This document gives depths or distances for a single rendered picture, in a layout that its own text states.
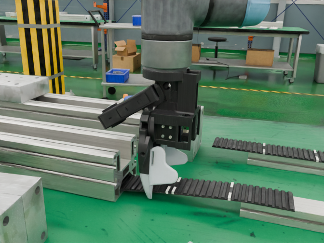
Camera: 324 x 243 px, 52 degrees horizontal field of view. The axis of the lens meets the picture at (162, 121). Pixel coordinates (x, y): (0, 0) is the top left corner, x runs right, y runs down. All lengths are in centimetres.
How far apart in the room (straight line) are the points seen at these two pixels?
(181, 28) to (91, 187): 29
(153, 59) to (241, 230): 28
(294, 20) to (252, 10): 770
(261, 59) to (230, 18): 493
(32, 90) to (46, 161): 30
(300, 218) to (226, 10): 32
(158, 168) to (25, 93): 43
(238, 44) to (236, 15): 766
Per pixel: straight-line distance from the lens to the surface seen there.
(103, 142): 61
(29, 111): 85
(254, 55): 543
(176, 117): 48
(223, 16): 50
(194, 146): 69
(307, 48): 832
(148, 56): 47
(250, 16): 53
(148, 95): 50
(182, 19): 46
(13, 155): 63
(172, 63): 46
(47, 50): 378
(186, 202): 57
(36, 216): 47
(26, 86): 84
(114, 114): 53
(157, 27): 46
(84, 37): 904
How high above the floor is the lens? 109
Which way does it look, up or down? 20 degrees down
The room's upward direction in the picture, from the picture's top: 1 degrees clockwise
